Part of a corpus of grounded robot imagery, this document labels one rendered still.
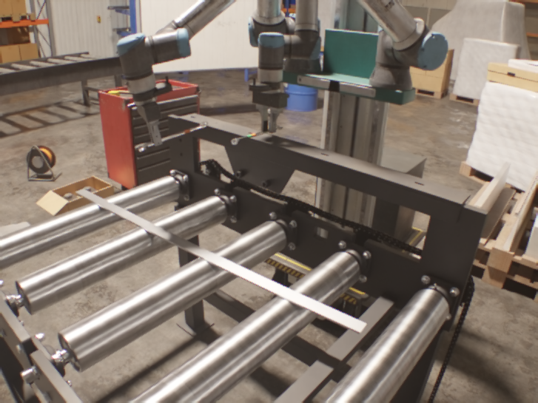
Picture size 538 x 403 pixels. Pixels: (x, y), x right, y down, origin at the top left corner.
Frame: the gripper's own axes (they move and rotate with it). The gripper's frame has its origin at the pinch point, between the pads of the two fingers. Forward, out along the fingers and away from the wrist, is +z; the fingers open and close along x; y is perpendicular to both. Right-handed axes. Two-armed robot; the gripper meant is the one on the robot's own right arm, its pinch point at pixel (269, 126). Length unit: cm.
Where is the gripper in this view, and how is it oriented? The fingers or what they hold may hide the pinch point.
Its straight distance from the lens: 157.9
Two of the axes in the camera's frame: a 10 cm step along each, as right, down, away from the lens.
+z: -0.4, 8.9, 4.5
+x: -7.7, -3.2, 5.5
